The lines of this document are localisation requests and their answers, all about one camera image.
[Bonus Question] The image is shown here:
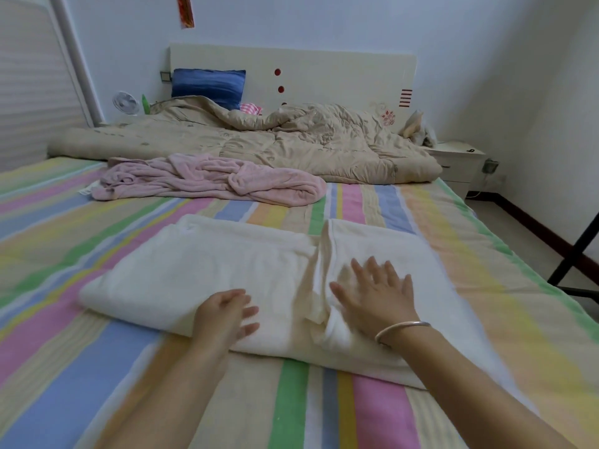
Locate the person's left hand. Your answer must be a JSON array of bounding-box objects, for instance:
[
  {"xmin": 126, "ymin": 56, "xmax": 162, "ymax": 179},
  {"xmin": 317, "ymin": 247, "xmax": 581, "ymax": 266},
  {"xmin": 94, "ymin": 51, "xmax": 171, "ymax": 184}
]
[{"xmin": 193, "ymin": 289, "xmax": 262, "ymax": 356}]

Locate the person's right hand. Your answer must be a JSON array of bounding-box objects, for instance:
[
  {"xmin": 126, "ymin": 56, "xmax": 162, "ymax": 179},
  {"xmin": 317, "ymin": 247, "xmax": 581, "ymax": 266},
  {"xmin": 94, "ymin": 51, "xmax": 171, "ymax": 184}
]
[{"xmin": 328, "ymin": 256, "xmax": 422, "ymax": 344}]

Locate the cream fleece blanket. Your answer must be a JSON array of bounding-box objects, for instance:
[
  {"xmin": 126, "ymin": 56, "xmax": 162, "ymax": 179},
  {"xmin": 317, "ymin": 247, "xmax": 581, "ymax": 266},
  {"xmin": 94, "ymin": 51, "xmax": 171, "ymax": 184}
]
[{"xmin": 77, "ymin": 213, "xmax": 511, "ymax": 389}]

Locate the pink fleece blanket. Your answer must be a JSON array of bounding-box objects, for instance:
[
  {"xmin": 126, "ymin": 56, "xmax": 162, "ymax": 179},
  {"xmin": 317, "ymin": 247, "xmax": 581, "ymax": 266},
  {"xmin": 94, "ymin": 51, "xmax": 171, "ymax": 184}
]
[{"xmin": 82, "ymin": 152, "xmax": 329, "ymax": 208}]

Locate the person's left forearm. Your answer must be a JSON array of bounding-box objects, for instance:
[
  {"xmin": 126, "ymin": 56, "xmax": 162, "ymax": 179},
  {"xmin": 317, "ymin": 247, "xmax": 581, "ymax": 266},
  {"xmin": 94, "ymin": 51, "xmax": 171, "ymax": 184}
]
[{"xmin": 98, "ymin": 336, "xmax": 230, "ymax": 449}]

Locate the person's right forearm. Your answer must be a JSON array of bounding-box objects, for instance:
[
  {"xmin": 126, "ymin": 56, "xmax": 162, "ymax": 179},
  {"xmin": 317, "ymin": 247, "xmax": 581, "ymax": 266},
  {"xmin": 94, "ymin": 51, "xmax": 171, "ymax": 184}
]
[{"xmin": 384, "ymin": 324, "xmax": 577, "ymax": 449}]

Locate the white nightstand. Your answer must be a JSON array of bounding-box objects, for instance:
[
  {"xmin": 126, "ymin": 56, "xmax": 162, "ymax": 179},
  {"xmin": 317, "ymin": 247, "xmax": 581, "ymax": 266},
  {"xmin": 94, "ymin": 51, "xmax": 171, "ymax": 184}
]
[{"xmin": 426, "ymin": 140, "xmax": 488, "ymax": 197}]

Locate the striped pastel bed sheet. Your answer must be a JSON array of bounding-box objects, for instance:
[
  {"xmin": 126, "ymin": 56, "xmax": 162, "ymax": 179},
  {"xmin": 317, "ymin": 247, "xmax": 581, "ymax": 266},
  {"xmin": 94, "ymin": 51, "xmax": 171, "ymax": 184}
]
[{"xmin": 0, "ymin": 156, "xmax": 599, "ymax": 449}]

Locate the dark brown baseboard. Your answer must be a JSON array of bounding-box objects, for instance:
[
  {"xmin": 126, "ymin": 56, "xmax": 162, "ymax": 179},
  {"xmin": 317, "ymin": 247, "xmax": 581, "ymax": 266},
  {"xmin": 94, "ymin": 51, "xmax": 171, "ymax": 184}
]
[{"xmin": 468, "ymin": 190, "xmax": 599, "ymax": 286}]

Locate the cream plush toy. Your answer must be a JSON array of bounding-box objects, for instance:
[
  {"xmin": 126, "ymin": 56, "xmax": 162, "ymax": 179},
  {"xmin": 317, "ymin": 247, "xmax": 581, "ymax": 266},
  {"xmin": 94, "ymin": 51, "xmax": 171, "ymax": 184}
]
[{"xmin": 399, "ymin": 109, "xmax": 439, "ymax": 148}]

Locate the beige quilt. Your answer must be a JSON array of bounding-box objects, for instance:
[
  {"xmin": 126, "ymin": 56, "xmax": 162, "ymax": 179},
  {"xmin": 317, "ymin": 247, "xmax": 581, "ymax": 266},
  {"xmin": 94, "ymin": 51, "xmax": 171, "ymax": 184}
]
[{"xmin": 47, "ymin": 95, "xmax": 444, "ymax": 185}]

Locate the black clothes rack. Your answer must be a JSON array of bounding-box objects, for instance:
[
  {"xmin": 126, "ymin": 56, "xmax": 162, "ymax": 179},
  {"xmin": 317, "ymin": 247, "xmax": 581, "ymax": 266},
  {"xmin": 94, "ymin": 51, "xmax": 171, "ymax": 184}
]
[{"xmin": 547, "ymin": 212, "xmax": 599, "ymax": 305}]

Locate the white headboard with red dots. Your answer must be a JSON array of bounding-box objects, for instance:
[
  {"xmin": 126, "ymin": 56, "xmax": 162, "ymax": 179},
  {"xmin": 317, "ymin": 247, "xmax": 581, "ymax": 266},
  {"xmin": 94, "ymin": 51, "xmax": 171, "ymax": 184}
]
[{"xmin": 168, "ymin": 44, "xmax": 419, "ymax": 127}]

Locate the blue pillow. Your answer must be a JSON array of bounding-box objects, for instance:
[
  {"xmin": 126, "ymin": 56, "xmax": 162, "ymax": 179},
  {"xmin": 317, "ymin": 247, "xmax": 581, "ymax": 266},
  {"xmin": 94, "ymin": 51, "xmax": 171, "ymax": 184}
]
[{"xmin": 170, "ymin": 68, "xmax": 248, "ymax": 110}]

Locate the small white desk fan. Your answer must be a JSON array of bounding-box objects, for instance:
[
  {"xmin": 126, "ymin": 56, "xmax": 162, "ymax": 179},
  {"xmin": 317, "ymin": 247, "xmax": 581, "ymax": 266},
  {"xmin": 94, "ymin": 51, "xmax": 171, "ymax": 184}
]
[{"xmin": 112, "ymin": 90, "xmax": 140, "ymax": 118}]

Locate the silver bracelet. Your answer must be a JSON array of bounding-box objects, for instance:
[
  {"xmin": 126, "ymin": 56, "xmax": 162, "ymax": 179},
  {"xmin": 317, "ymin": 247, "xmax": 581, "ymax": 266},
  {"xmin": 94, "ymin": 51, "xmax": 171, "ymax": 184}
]
[{"xmin": 374, "ymin": 319, "xmax": 432, "ymax": 350}]

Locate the red wall hanging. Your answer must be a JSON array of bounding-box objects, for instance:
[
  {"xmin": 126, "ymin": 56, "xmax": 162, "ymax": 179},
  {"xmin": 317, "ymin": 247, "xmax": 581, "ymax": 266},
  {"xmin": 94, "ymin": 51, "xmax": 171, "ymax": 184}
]
[{"xmin": 176, "ymin": 0, "xmax": 196, "ymax": 30}]

